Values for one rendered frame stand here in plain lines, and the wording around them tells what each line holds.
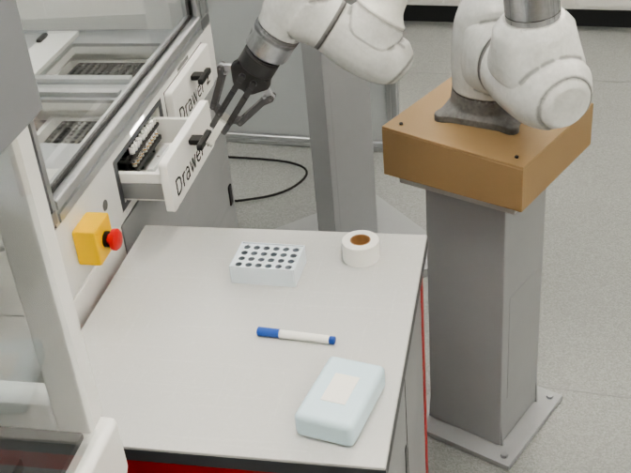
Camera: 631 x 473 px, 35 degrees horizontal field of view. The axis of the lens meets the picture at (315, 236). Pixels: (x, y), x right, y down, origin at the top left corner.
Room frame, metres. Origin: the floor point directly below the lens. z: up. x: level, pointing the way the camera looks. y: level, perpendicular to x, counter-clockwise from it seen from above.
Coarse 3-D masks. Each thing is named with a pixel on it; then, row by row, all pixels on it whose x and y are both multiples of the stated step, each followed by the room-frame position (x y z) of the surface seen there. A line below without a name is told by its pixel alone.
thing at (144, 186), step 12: (156, 120) 1.99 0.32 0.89; (168, 120) 1.98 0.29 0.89; (180, 120) 1.97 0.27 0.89; (168, 132) 1.98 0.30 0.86; (168, 144) 1.98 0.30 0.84; (144, 168) 1.88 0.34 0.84; (120, 180) 1.75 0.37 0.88; (132, 180) 1.75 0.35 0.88; (144, 180) 1.74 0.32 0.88; (156, 180) 1.74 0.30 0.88; (132, 192) 1.75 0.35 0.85; (144, 192) 1.74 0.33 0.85; (156, 192) 1.73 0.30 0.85
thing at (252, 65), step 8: (248, 48) 1.80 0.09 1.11; (240, 56) 1.80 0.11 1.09; (248, 56) 1.78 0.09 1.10; (232, 64) 1.82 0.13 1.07; (240, 64) 1.79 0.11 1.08; (248, 64) 1.78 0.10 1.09; (256, 64) 1.77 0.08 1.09; (264, 64) 1.77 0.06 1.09; (232, 72) 1.81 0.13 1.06; (240, 72) 1.81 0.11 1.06; (248, 72) 1.78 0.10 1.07; (256, 72) 1.77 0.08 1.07; (264, 72) 1.78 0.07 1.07; (272, 72) 1.79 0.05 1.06; (248, 80) 1.81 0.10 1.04; (256, 80) 1.80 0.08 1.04; (264, 80) 1.80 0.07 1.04; (240, 88) 1.81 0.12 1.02; (256, 88) 1.80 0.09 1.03; (264, 88) 1.80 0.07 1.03
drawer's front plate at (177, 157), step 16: (192, 112) 1.93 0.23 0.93; (208, 112) 1.98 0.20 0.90; (192, 128) 1.88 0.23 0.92; (208, 128) 1.97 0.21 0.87; (176, 144) 1.79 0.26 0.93; (176, 160) 1.76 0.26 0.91; (176, 176) 1.74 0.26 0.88; (192, 176) 1.83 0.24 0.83; (176, 192) 1.73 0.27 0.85; (176, 208) 1.72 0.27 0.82
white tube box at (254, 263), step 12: (240, 252) 1.58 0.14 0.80; (252, 252) 1.58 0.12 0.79; (264, 252) 1.58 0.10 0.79; (276, 252) 1.57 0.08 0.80; (288, 252) 1.56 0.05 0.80; (300, 252) 1.56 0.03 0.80; (240, 264) 1.55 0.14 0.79; (252, 264) 1.54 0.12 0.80; (264, 264) 1.53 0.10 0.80; (276, 264) 1.53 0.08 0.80; (288, 264) 1.53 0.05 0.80; (300, 264) 1.54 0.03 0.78; (240, 276) 1.53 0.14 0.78; (252, 276) 1.52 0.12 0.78; (264, 276) 1.52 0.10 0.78; (276, 276) 1.51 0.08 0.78; (288, 276) 1.50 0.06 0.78
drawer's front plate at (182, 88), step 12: (204, 48) 2.29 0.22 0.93; (192, 60) 2.21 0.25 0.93; (204, 60) 2.27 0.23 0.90; (180, 72) 2.15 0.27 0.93; (192, 72) 2.19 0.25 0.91; (180, 84) 2.10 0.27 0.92; (192, 84) 2.17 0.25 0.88; (204, 84) 2.25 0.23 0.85; (168, 96) 2.04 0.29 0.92; (180, 96) 2.09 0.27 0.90; (192, 96) 2.16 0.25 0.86; (204, 96) 2.24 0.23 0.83; (168, 108) 2.04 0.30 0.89; (192, 108) 2.15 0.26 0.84
